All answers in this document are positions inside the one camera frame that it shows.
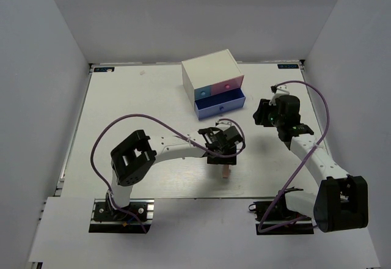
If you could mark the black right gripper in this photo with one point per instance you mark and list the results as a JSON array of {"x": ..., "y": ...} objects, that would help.
[{"x": 261, "y": 115}]

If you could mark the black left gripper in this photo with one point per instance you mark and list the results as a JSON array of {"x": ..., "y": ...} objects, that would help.
[{"x": 230, "y": 161}]

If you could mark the pink eraser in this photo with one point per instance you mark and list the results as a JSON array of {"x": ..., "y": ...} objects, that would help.
[{"x": 225, "y": 171}]

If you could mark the pink drawer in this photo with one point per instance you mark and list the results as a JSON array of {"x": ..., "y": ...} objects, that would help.
[{"x": 227, "y": 85}]

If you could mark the light blue small drawer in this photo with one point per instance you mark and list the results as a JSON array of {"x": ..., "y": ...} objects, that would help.
[{"x": 202, "y": 92}]

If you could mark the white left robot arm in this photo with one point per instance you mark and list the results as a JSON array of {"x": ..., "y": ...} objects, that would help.
[{"x": 133, "y": 157}]

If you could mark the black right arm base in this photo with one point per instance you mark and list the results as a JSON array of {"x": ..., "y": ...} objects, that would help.
[{"x": 281, "y": 220}]

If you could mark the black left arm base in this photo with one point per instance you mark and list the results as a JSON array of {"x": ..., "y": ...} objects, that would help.
[{"x": 105, "y": 219}]

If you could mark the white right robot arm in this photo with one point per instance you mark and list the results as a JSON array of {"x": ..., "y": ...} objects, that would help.
[{"x": 341, "y": 202}]

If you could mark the right blue corner label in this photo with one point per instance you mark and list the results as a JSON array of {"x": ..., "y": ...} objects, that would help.
[{"x": 287, "y": 66}]

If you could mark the blue corner label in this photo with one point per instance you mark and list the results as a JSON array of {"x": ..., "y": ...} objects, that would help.
[
  {"x": 104, "y": 69},
  {"x": 287, "y": 66}
]

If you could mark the white mini drawer cabinet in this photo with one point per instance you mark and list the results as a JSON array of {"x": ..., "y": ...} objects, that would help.
[{"x": 207, "y": 70}]

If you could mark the left blue corner label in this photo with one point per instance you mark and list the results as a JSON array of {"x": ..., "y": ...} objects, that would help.
[{"x": 104, "y": 69}]

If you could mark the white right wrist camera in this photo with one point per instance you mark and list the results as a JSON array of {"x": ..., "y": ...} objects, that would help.
[{"x": 277, "y": 92}]

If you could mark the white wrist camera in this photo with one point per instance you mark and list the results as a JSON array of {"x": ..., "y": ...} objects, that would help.
[
  {"x": 277, "y": 92},
  {"x": 223, "y": 124}
]

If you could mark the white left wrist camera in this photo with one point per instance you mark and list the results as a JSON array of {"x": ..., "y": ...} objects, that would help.
[{"x": 223, "y": 124}]

